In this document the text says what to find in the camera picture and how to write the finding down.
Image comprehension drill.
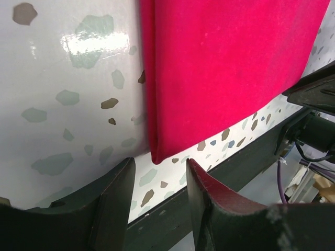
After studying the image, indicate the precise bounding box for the magenta red t shirt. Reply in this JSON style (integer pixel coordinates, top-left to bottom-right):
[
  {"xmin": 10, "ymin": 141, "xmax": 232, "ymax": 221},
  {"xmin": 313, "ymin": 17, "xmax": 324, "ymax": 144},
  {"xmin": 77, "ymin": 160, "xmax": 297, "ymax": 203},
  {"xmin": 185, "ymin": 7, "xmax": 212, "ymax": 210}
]
[{"xmin": 139, "ymin": 0, "xmax": 329, "ymax": 164}]

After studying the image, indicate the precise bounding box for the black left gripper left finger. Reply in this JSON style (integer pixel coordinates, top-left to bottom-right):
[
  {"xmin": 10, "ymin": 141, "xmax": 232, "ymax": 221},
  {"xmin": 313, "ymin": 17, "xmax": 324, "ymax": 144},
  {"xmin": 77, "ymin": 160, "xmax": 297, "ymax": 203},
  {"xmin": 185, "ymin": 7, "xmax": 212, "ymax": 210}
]
[{"xmin": 1, "ymin": 157, "xmax": 136, "ymax": 250}]

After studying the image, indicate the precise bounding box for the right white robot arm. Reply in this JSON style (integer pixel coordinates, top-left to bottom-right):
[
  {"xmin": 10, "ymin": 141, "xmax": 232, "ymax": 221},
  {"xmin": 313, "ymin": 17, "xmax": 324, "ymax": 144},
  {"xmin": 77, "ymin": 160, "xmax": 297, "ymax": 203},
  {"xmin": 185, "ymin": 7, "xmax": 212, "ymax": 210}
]
[{"xmin": 275, "ymin": 61, "xmax": 334, "ymax": 163}]

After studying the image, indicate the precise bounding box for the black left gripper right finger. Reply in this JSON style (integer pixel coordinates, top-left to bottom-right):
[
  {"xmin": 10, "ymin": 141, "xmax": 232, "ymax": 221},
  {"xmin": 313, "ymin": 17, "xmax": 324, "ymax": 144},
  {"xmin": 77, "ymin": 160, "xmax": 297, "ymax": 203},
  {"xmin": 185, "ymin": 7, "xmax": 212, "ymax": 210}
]
[{"xmin": 186, "ymin": 159, "xmax": 334, "ymax": 250}]

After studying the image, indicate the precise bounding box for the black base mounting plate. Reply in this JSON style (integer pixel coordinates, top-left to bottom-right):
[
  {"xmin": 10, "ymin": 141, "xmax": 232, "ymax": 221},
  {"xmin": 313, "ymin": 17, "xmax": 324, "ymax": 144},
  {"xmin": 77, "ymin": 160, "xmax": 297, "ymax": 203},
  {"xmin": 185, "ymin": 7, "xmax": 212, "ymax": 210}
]
[{"xmin": 122, "ymin": 108, "xmax": 315, "ymax": 251}]

